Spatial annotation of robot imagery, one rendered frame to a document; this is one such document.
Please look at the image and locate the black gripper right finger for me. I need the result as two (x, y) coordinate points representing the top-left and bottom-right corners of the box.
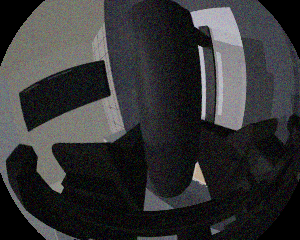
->
(197, 117), (278, 200)

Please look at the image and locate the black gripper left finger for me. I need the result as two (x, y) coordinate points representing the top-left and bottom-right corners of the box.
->
(51, 123), (147, 211)

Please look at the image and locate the beige square tile with dark centre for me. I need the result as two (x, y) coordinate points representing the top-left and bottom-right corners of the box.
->
(193, 164), (206, 185)

